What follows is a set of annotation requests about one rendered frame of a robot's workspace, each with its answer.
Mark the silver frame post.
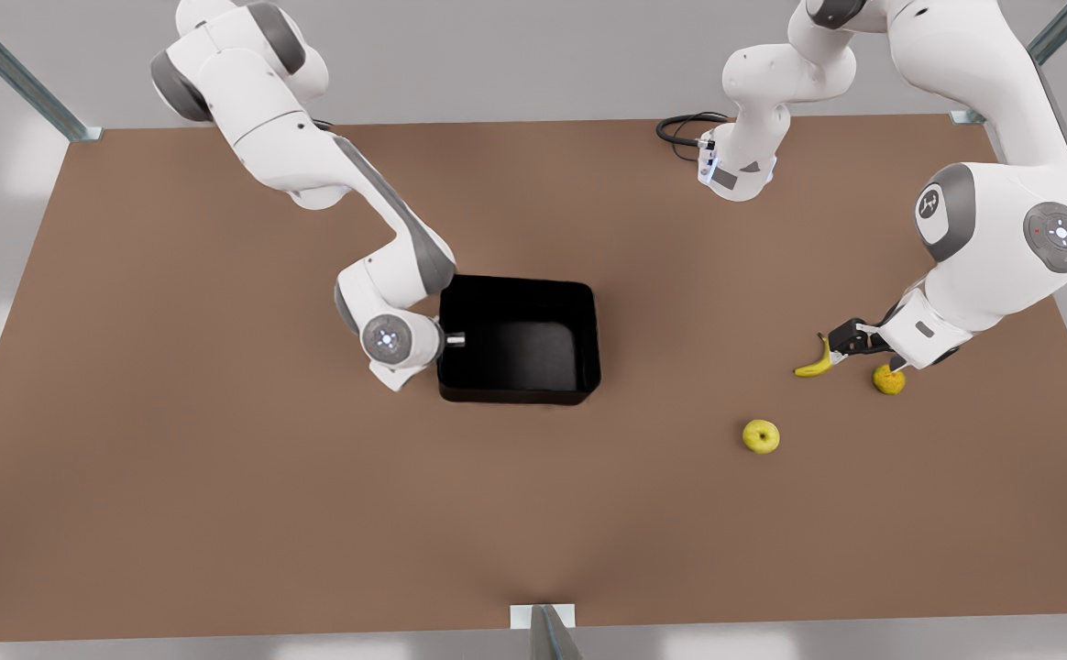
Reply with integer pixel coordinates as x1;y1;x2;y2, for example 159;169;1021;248
510;603;582;660
950;0;1067;127
0;0;103;144

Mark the yellow banana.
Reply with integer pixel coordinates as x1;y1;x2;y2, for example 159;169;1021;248
794;335;835;379

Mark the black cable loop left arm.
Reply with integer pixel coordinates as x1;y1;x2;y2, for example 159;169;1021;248
656;112;732;165

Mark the yellow-green apple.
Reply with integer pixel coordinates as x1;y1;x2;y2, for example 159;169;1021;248
742;419;782;456

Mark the black rectangular plastic bin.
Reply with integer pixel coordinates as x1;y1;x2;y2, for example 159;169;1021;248
436;274;602;407

